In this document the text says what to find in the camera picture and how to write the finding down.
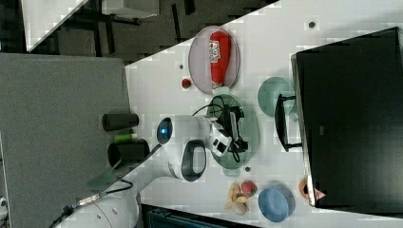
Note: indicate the small red toy strawberry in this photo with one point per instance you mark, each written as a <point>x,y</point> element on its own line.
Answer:
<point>186,83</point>

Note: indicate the large black pot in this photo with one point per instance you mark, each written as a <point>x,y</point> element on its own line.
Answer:
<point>121,154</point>

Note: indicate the green plastic cup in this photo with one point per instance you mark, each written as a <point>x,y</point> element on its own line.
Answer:
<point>268,94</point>

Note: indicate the toy toaster oven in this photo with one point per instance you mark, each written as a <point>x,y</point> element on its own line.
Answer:
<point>350,112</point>

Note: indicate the green plastic strainer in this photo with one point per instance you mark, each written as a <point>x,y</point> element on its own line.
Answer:
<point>250,133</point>

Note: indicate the lavender plate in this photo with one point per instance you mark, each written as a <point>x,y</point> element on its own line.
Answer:
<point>198,61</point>

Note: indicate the red plush strawberry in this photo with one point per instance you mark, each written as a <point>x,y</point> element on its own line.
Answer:
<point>248,188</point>

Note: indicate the yellow plush banana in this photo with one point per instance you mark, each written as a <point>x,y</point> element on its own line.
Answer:
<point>236,201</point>

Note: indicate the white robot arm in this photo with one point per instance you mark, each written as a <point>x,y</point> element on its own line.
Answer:
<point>184,141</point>

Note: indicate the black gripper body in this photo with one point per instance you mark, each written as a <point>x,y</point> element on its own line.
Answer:
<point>229,120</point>

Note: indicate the orange toy fruit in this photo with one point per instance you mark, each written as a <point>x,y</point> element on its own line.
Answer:
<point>303,190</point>

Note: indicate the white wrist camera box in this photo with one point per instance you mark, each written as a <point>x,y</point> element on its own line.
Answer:
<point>219,140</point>

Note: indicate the red plush ketchup bottle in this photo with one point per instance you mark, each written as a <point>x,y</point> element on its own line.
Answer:
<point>219,50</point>

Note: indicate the blue plastic cup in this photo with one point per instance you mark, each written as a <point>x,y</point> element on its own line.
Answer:
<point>276,202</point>

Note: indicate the green toy lime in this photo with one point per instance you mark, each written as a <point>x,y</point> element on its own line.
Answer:
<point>124,138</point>

